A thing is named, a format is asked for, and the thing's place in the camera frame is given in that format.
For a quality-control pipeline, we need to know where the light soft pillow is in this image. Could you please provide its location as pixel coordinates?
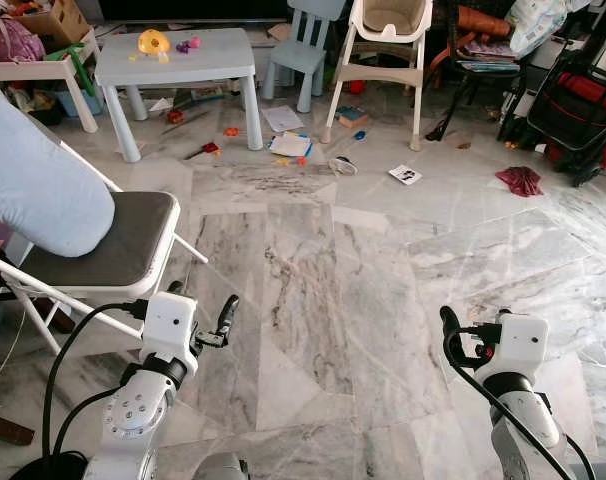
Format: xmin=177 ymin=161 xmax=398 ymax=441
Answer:
xmin=0 ymin=90 xmax=117 ymax=259

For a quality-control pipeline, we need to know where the white folding chair dark seat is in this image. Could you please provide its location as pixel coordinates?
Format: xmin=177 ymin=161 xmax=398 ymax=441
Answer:
xmin=0 ymin=130 xmax=210 ymax=358

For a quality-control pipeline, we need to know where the grey robot left leg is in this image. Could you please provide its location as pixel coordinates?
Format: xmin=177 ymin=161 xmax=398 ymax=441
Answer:
xmin=191 ymin=452 xmax=250 ymax=480

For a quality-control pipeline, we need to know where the red small toy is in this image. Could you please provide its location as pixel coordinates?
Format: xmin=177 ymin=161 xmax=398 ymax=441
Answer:
xmin=188 ymin=141 xmax=222 ymax=161

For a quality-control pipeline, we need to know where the white printed booklet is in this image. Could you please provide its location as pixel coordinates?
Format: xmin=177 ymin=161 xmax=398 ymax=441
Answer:
xmin=388 ymin=164 xmax=423 ymax=187

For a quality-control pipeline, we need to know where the dark red cloth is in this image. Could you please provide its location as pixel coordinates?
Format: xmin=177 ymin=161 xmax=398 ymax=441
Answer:
xmin=495 ymin=166 xmax=545 ymax=198

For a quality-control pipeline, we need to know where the white blue book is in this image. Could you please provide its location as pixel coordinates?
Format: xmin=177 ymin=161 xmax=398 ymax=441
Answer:
xmin=268 ymin=131 xmax=315 ymax=161

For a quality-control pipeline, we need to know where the white small shoe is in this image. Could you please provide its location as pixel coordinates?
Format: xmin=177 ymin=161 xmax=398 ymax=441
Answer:
xmin=328 ymin=155 xmax=360 ymax=177

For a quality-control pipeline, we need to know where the white paper sheet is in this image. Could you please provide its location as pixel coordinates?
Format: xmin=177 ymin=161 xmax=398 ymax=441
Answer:
xmin=262 ymin=105 xmax=305 ymax=134

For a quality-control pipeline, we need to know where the blue storage bin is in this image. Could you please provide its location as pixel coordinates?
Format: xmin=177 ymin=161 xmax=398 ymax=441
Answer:
xmin=53 ymin=88 xmax=104 ymax=119

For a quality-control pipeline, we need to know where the light blue kids table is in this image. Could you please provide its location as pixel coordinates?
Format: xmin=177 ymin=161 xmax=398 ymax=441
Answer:
xmin=94 ymin=27 xmax=264 ymax=164

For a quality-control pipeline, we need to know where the green plastic item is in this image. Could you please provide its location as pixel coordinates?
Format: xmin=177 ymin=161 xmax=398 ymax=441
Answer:
xmin=45 ymin=44 xmax=97 ymax=97

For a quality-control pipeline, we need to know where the yellow plastic toy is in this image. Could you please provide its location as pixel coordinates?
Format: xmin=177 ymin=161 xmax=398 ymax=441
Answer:
xmin=136 ymin=29 xmax=173 ymax=64

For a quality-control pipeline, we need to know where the black red stroller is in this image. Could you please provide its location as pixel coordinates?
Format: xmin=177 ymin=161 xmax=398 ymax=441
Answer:
xmin=497 ymin=0 xmax=606 ymax=188

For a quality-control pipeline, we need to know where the white side table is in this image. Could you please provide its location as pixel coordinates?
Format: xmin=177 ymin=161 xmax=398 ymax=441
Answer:
xmin=0 ymin=28 xmax=101 ymax=133

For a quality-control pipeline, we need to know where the light blue kids chair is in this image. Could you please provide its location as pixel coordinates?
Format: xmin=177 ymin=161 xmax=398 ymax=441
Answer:
xmin=262 ymin=0 xmax=346 ymax=114

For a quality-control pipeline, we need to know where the magazine stack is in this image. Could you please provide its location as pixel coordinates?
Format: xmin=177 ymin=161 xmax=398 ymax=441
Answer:
xmin=461 ymin=38 xmax=521 ymax=73

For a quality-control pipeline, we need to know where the dark tv cabinet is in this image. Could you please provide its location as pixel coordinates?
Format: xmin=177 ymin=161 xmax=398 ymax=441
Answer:
xmin=98 ymin=0 xmax=291 ymax=23

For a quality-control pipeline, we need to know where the brown cardboard box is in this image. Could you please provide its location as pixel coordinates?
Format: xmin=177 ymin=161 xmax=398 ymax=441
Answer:
xmin=1 ymin=0 xmax=92 ymax=46

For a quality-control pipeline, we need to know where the purple bag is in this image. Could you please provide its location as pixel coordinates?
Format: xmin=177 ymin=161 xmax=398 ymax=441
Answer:
xmin=0 ymin=17 xmax=47 ymax=64

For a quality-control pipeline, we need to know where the orange cushion roll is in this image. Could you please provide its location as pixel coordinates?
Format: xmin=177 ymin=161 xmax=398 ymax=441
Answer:
xmin=457 ymin=5 xmax=512 ymax=39

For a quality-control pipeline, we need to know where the white beige high chair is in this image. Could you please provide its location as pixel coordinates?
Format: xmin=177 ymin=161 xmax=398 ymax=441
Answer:
xmin=321 ymin=0 xmax=434 ymax=151

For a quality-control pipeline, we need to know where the white printed plastic bag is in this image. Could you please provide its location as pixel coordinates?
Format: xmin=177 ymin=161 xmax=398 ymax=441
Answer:
xmin=507 ymin=0 xmax=584 ymax=57

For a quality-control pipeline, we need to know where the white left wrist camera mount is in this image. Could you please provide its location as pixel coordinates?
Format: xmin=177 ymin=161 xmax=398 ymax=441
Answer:
xmin=140 ymin=292 xmax=200 ymax=373

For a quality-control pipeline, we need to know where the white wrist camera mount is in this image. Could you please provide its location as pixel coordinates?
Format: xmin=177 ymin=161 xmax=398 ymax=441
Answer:
xmin=140 ymin=292 xmax=200 ymax=373
xmin=491 ymin=313 xmax=551 ymax=379

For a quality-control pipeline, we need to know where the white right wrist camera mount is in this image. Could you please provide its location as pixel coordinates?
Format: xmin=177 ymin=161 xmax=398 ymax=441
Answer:
xmin=491 ymin=313 xmax=551 ymax=379

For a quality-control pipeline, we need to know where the long black left arm cable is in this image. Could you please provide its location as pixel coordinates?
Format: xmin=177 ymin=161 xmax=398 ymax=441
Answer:
xmin=41 ymin=300 xmax=149 ymax=461

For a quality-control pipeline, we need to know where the short black left arm cable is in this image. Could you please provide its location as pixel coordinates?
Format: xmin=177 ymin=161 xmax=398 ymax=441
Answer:
xmin=51 ymin=388 xmax=119 ymax=461

